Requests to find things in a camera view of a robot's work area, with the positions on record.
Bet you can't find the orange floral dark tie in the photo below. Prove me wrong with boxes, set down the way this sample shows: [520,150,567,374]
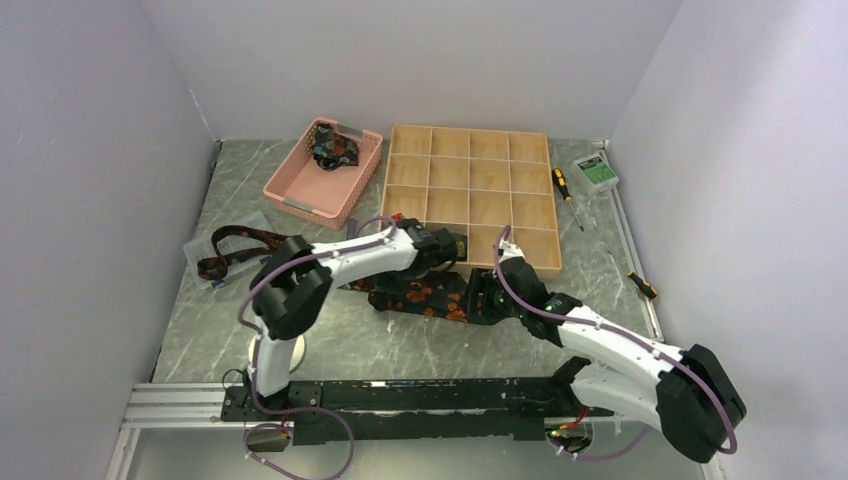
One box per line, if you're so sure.
[367,270,525,326]

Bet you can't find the red patterned dark tie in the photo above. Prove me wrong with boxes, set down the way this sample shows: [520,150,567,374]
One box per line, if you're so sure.
[183,224,288,288]

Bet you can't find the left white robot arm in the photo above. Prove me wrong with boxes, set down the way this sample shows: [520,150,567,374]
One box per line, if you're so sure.
[237,219,460,420]

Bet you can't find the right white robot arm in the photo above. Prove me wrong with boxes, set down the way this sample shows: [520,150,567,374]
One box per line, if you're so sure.
[465,257,747,463]

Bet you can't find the white tape roll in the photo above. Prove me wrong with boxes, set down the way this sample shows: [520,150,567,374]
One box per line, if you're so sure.
[247,335,306,373]

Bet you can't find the rolled blue yellow tie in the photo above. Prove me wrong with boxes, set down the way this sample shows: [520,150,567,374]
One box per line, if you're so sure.
[452,232,468,262]

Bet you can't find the wooden compartment tray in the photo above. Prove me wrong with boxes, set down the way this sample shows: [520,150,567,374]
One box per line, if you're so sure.
[380,124,563,279]

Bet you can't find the red blue screwdriver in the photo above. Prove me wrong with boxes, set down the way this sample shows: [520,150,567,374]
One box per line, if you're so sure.
[346,219,358,240]

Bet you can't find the pink plastic basket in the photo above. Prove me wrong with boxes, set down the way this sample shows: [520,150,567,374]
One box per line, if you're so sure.
[263,117,383,230]

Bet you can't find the small yellow black screwdriver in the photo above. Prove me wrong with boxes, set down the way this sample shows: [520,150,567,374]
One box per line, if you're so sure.
[627,271,658,300]

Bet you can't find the crumpled floral tie in basket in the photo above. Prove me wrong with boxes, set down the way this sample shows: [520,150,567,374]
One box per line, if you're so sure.
[311,122,359,171]

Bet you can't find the green white small box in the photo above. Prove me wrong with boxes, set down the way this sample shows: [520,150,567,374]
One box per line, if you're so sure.
[571,151,619,197]

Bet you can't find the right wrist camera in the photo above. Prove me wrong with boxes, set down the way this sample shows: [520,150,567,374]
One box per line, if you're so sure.
[495,240,525,265]

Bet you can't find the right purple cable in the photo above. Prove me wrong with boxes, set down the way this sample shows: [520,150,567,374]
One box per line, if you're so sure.
[491,225,740,464]

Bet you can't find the purple cable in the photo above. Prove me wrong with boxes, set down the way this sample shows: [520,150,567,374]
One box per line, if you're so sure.
[491,225,740,464]
[237,215,399,412]

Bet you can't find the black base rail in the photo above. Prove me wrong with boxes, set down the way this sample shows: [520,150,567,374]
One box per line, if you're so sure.
[220,377,610,446]

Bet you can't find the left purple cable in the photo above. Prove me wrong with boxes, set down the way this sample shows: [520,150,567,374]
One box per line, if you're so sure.
[237,215,399,412]

